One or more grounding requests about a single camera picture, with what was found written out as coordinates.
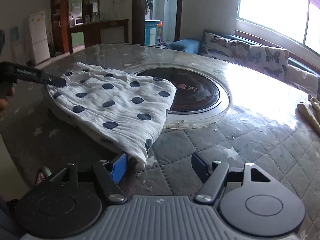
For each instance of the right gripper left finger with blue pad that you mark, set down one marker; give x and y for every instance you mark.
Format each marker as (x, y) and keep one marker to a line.
(106, 177)

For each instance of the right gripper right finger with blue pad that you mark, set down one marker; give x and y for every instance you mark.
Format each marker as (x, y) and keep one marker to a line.
(213, 175)

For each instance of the white navy polka dot garment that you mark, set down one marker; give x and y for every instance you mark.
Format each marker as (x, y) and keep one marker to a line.
(123, 112)

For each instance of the white refrigerator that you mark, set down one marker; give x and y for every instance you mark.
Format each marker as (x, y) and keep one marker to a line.
(37, 38)

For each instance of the black round induction cooktop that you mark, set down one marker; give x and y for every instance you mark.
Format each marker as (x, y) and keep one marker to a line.
(195, 92)

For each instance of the grey quilted star table cover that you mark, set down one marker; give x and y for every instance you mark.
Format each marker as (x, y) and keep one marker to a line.
(261, 125)

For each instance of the dark wooden shelf unit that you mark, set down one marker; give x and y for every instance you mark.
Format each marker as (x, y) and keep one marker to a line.
(67, 14)

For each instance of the dark wooden console table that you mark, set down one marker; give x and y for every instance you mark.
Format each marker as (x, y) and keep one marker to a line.
(91, 31)

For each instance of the blue sofa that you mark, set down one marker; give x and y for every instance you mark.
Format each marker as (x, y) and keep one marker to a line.
(193, 46)

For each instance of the yellow folded cloth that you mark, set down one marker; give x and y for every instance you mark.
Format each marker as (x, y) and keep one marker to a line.
(310, 109)

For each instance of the butterfly print cushion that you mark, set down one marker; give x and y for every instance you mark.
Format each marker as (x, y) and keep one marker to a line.
(267, 60)

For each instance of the beige plain cushion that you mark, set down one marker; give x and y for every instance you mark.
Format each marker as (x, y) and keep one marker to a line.
(302, 80)

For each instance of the window with green frame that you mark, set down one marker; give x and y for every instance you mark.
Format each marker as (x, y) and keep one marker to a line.
(297, 20)

